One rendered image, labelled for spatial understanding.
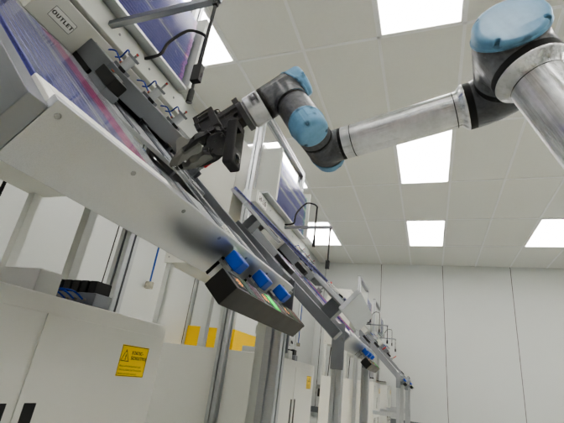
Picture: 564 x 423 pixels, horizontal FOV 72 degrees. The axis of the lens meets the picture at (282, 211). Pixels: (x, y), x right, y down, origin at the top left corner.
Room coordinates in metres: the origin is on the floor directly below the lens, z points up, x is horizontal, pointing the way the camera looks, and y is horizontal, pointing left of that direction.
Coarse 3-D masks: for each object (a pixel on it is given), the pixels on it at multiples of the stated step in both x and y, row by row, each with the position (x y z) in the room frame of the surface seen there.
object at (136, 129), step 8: (16, 0) 0.61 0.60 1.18; (24, 8) 0.62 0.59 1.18; (32, 16) 0.63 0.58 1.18; (40, 24) 0.65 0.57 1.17; (48, 32) 0.66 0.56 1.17; (112, 104) 0.71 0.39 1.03; (120, 112) 0.72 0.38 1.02; (128, 120) 0.74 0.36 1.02; (128, 128) 0.70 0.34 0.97; (136, 128) 0.73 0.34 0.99; (136, 136) 0.73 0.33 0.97; (144, 136) 0.78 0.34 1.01; (144, 144) 0.76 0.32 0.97; (152, 144) 0.79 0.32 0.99; (160, 152) 0.81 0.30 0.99; (168, 152) 0.94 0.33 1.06; (152, 160) 0.93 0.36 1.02; (160, 168) 0.96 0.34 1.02; (200, 192) 0.98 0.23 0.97
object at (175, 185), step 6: (162, 174) 0.61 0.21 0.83; (168, 180) 0.61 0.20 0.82; (174, 180) 0.65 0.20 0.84; (174, 186) 0.62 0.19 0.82; (180, 186) 0.67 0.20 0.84; (180, 192) 0.64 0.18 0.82; (186, 192) 0.70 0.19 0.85; (186, 198) 0.64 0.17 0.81; (192, 198) 0.71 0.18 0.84; (192, 204) 0.63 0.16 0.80; (198, 204) 0.72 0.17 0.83; (204, 210) 0.73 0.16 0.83; (210, 216) 0.75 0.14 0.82; (216, 222) 0.74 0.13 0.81; (234, 234) 0.85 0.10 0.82; (240, 240) 0.87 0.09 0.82; (246, 246) 0.91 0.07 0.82; (252, 252) 0.92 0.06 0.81
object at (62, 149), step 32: (32, 128) 0.29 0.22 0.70; (64, 128) 0.30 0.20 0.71; (96, 128) 0.31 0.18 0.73; (32, 160) 0.31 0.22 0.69; (64, 160) 0.33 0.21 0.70; (96, 160) 0.34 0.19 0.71; (128, 160) 0.36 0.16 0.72; (64, 192) 0.36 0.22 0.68; (96, 192) 0.38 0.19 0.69; (128, 192) 0.40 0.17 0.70; (160, 192) 0.42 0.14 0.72; (128, 224) 0.44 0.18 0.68; (160, 224) 0.47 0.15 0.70; (192, 224) 0.50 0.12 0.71; (192, 256) 0.57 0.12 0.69; (224, 256) 0.62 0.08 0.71; (256, 256) 0.69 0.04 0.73; (288, 288) 0.87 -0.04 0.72
